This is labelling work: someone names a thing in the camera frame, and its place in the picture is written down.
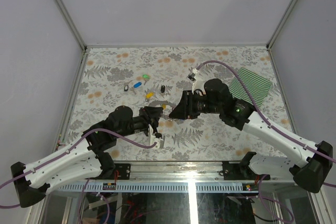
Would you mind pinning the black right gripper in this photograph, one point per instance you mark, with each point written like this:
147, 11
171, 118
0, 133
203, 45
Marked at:
185, 109

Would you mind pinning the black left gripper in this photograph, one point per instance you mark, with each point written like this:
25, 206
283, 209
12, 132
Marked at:
151, 115

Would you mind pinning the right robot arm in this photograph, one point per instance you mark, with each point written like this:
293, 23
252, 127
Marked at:
305, 162

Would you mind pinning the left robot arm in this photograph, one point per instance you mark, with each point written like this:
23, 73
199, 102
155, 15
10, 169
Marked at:
87, 157

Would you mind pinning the blue key tag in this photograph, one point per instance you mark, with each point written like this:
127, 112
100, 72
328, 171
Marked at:
138, 84

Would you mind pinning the floral table mat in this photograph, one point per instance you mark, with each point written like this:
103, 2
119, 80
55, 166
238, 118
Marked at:
205, 138

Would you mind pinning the green key tag far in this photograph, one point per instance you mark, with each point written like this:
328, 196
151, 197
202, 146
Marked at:
145, 77

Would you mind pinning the green striped cloth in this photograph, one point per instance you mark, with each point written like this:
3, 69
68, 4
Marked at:
257, 86

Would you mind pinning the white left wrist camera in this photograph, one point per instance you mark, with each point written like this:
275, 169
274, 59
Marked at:
156, 140

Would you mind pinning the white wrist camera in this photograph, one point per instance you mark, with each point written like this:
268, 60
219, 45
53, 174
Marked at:
197, 81
156, 140

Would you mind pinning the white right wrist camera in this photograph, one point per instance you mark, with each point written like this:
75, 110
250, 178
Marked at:
197, 81

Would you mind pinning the aluminium front rail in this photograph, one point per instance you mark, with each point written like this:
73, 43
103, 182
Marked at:
168, 177

